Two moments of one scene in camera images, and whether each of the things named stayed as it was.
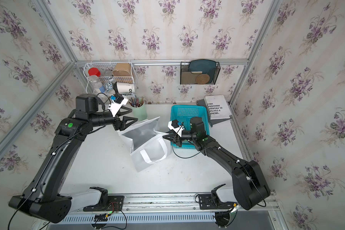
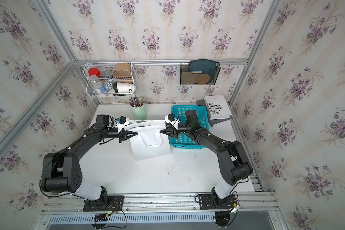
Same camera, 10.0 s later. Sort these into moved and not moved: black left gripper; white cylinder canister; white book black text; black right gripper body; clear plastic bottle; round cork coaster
Moved: black left gripper; black right gripper body
Not moved: white book black text; clear plastic bottle; round cork coaster; white cylinder canister
